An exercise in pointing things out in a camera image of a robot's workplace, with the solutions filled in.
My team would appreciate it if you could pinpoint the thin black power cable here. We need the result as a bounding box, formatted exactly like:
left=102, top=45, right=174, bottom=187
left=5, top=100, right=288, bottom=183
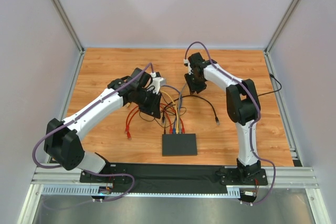
left=139, top=108, right=167, bottom=133

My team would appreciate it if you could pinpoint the left aluminium frame post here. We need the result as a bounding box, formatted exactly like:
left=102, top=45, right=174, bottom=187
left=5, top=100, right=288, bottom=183
left=51, top=0, right=85, bottom=52

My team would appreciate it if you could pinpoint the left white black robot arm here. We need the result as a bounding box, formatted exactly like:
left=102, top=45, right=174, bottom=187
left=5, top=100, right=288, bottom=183
left=44, top=68, right=166, bottom=174

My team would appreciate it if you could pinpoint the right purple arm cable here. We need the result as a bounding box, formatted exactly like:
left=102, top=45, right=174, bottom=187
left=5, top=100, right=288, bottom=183
left=185, top=41, right=276, bottom=206

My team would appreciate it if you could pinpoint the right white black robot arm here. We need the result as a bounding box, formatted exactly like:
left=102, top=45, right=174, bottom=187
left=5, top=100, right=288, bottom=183
left=184, top=52, right=261, bottom=183

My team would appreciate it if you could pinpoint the red ethernet cable loose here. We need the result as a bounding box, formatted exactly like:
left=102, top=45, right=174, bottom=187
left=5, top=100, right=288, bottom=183
left=124, top=106, right=139, bottom=140

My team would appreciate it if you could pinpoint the blue ethernet cable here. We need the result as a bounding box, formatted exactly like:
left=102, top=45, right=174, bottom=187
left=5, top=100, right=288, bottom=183
left=164, top=85, right=182, bottom=133

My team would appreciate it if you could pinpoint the black network switch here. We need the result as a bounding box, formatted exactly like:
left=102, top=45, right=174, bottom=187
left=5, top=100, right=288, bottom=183
left=162, top=133, right=197, bottom=156

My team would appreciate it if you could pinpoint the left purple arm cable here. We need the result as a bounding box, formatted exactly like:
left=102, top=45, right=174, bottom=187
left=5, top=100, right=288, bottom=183
left=31, top=62, right=154, bottom=210

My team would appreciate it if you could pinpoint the grey slotted cable duct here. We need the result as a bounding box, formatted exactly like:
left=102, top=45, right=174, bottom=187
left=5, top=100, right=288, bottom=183
left=41, top=185, right=257, bottom=198

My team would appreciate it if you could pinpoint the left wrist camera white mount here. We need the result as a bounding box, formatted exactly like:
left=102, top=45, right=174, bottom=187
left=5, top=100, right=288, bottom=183
left=149, top=72, right=166, bottom=94

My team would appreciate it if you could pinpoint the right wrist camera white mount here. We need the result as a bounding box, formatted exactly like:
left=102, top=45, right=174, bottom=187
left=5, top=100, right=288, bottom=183
left=183, top=58, right=190, bottom=66

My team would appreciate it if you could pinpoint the black ethernet cable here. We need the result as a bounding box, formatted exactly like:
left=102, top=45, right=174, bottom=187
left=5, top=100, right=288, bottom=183
left=160, top=73, right=283, bottom=126
left=160, top=108, right=169, bottom=125

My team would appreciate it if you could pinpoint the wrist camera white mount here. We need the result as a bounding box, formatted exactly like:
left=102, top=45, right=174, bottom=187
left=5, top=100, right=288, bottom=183
left=149, top=72, right=166, bottom=94
left=183, top=58, right=190, bottom=66

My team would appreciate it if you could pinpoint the right aluminium frame post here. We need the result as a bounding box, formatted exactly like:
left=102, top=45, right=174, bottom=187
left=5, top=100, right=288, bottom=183
left=264, top=0, right=301, bottom=54

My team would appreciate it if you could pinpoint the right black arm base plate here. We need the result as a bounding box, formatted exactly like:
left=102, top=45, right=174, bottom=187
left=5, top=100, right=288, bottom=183
left=216, top=167, right=268, bottom=186

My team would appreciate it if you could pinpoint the aluminium front rail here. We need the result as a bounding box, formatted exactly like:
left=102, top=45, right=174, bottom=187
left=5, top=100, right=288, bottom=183
left=31, top=163, right=320, bottom=189

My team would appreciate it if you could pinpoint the aluminium frame post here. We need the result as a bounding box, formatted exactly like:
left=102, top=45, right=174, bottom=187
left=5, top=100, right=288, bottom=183
left=51, top=0, right=85, bottom=52
left=264, top=0, right=301, bottom=54

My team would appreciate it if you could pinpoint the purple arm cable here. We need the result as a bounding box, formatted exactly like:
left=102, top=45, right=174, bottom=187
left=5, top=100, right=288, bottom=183
left=31, top=62, right=154, bottom=210
left=185, top=41, right=276, bottom=206

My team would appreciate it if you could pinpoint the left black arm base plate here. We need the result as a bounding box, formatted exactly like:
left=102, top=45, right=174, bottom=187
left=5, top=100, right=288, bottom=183
left=79, top=163, right=129, bottom=184

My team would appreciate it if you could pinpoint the black cloth strip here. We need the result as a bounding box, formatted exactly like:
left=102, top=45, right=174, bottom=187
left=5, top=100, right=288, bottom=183
left=111, top=163, right=226, bottom=192

